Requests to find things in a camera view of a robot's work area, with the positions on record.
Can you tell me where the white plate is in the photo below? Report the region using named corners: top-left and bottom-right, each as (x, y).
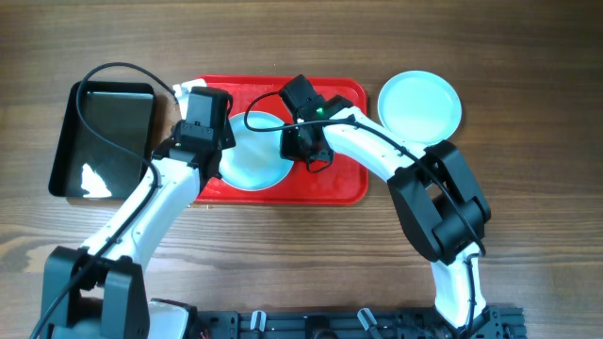
top-left (377, 71), bottom-right (463, 145)
top-left (220, 112), bottom-right (294, 191)

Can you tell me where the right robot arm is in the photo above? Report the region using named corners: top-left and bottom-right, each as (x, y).
top-left (278, 75), bottom-right (491, 338)

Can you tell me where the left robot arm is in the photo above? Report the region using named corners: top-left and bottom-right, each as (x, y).
top-left (31, 87), bottom-right (235, 338)

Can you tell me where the black rectangular water tray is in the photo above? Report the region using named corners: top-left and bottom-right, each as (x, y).
top-left (48, 81), bottom-right (156, 200)

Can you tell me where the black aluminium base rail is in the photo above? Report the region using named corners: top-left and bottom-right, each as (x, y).
top-left (198, 305), bottom-right (528, 339)

